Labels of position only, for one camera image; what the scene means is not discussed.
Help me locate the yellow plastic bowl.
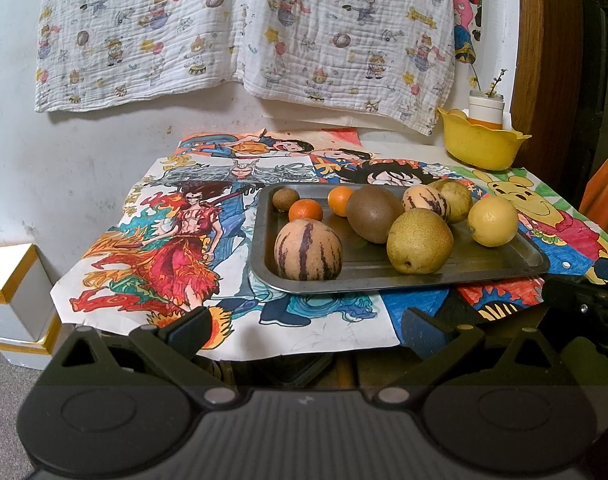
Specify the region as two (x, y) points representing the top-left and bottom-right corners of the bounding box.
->
(437, 106), (532, 171)

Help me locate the white box with gold trim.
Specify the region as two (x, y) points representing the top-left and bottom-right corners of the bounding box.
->
(0, 243), (56, 343)
(0, 310), (65, 372)

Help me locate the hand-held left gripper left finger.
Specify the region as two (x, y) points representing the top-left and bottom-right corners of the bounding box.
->
(39, 306), (237, 409)

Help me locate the printed muslin cloth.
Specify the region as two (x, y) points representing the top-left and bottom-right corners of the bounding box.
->
(234, 0), (457, 136)
(34, 0), (247, 113)

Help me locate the small brown-green fruit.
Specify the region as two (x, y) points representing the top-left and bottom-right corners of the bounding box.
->
(272, 187), (301, 212)

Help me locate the red paper sheet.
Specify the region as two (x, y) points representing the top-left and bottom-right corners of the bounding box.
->
(323, 128), (363, 150)

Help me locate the colourful cartoon table cover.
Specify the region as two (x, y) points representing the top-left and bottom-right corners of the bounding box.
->
(471, 167), (608, 286)

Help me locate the brown kiwi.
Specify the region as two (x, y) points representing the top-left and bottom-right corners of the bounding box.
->
(346, 185), (406, 244)

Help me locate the yellow lemon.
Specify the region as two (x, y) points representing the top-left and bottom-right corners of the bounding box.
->
(467, 195), (519, 248)

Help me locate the colourful wall poster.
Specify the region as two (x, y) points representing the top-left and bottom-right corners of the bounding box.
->
(451, 0), (484, 88)

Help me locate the brown wooden headboard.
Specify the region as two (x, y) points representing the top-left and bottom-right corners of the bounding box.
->
(511, 0), (584, 191)

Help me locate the white jar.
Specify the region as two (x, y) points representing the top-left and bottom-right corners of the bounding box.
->
(468, 90), (505, 131)

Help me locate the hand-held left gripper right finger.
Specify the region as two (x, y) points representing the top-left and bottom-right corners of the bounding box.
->
(373, 306), (577, 409)

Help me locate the cartoon characters drawing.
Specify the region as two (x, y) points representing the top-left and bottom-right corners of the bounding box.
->
(176, 130), (317, 161)

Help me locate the orange tangerine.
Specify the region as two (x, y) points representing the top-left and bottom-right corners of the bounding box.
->
(328, 186), (355, 218)
(288, 199), (324, 223)

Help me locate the striped pepino melon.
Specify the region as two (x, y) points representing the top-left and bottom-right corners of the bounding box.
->
(402, 185), (451, 222)
(274, 221), (343, 281)

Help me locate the orange cloth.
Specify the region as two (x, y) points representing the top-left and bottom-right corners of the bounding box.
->
(578, 144), (608, 233)

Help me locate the metal tray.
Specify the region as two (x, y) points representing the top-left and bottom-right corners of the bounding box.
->
(248, 183), (551, 295)

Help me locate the yellow-green pear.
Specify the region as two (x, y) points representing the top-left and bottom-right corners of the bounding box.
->
(387, 208), (455, 275)

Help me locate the flower twig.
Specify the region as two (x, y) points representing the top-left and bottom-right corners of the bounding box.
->
(470, 62), (508, 97)

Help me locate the spiky-haired figure drawing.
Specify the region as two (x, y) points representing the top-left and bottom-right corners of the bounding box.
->
(311, 146), (487, 198)

